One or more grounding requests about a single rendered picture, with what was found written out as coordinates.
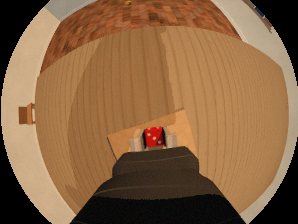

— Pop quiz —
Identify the orange flat mat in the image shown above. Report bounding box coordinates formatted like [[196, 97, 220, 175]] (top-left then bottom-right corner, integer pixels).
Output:
[[107, 109, 198, 160]]

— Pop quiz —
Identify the red die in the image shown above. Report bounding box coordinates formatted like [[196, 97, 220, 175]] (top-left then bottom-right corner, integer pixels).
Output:
[[144, 127, 164, 147]]

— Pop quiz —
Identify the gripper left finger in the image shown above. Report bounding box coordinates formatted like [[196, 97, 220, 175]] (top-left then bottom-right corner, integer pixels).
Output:
[[129, 129, 147, 152]]

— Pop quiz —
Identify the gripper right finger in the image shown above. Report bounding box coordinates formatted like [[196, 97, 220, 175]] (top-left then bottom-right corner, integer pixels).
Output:
[[162, 127, 178, 148]]

